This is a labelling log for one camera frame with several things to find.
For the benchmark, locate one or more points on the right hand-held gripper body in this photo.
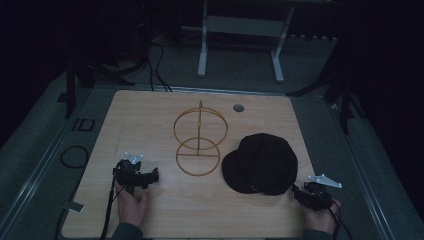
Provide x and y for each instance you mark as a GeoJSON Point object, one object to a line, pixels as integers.
{"type": "Point", "coordinates": [318, 196]}

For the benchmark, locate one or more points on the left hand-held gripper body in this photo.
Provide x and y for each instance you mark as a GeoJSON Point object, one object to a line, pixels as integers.
{"type": "Point", "coordinates": [133, 178]}

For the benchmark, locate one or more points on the black hat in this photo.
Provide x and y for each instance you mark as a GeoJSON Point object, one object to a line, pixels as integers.
{"type": "Point", "coordinates": [260, 165]}

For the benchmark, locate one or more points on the person's right hand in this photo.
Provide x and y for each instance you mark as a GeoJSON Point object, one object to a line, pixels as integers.
{"type": "Point", "coordinates": [321, 218]}

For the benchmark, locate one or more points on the person's left hand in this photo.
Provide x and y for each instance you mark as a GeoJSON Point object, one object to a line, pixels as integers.
{"type": "Point", "coordinates": [131, 208]}

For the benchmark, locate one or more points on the black metal stand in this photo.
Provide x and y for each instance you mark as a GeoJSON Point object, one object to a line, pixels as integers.
{"type": "Point", "coordinates": [345, 100]}
{"type": "Point", "coordinates": [70, 90]}

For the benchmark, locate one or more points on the grey round table grommet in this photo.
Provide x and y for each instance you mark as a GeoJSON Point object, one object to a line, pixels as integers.
{"type": "Point", "coordinates": [238, 108]}

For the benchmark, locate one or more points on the white metal desk frame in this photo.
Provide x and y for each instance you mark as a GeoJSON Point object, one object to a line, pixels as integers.
{"type": "Point", "coordinates": [243, 26]}

